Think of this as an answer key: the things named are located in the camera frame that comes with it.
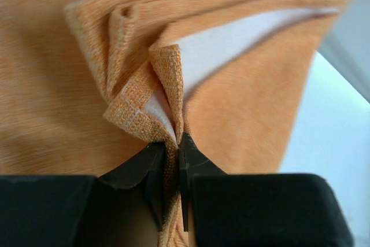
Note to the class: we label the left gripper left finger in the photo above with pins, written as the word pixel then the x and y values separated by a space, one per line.
pixel 120 208

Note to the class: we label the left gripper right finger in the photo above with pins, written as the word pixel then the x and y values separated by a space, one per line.
pixel 221 209

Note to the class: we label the orange cloth napkin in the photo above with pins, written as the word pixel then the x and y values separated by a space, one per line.
pixel 86 83

